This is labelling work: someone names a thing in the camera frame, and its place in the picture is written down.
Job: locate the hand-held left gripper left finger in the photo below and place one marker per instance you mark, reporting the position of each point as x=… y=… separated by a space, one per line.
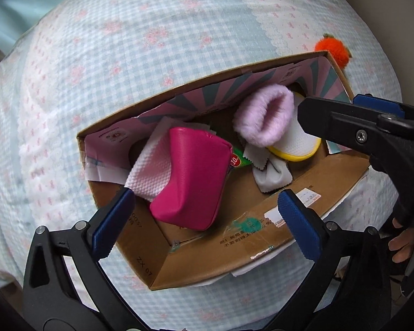
x=112 y=227

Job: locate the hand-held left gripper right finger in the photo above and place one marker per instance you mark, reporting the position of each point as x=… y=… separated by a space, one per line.
x=298 y=227

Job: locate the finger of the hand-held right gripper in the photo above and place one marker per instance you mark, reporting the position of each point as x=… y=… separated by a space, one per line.
x=377 y=105
x=338 y=122

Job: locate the grey cloth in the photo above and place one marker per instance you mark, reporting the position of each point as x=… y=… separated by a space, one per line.
x=272 y=176

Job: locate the white paper napkin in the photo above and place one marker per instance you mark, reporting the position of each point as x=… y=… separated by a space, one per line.
x=148 y=176

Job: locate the purple fuzzy baby shoe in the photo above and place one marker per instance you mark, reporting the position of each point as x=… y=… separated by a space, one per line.
x=262 y=117

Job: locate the green tissue packet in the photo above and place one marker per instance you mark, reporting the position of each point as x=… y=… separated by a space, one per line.
x=238 y=160

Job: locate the magenta zip pouch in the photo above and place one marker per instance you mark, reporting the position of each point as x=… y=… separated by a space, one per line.
x=189 y=179

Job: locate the cardboard box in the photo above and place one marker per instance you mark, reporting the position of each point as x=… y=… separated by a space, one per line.
x=200 y=258

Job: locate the person's right hand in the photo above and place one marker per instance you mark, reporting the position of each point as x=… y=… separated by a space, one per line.
x=403 y=243

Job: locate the orange pompom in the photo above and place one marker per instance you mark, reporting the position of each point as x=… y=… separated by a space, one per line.
x=331 y=50

